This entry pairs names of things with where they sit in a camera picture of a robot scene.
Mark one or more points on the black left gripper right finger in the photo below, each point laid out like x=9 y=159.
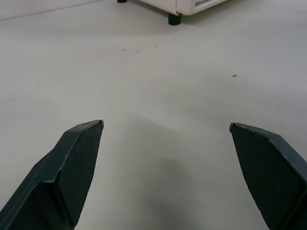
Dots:
x=268 y=172

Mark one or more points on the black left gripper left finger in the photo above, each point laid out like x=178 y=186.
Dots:
x=60 y=177

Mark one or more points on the white appliance with black feet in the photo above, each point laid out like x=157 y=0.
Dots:
x=178 y=7

